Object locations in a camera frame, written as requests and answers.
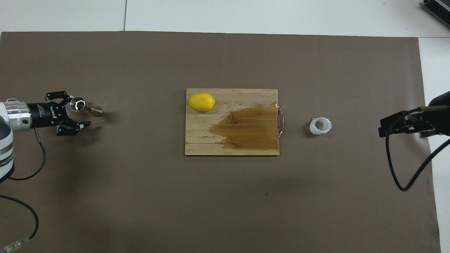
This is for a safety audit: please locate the steel double jigger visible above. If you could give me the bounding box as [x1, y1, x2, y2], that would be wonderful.
[70, 97, 103, 117]

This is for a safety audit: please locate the grey ribbed device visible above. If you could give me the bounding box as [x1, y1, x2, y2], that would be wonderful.
[421, 0, 450, 20]

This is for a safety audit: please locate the small clear plastic cup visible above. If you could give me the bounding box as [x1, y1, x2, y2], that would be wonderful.
[309, 117, 332, 135]

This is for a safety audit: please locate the brown paper table mat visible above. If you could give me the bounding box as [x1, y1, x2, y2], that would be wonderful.
[0, 31, 442, 253]

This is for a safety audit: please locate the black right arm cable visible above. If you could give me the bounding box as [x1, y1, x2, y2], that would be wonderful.
[385, 107, 450, 192]

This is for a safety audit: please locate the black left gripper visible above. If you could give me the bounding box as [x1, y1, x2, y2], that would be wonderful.
[27, 91, 92, 136]

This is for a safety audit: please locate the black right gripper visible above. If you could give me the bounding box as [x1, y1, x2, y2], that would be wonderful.
[378, 91, 450, 138]

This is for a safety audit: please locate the stained wooden cutting board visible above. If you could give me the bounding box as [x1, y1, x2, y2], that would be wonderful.
[185, 88, 288, 156]

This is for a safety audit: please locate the yellow lemon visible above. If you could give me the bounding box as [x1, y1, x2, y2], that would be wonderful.
[187, 92, 216, 112]

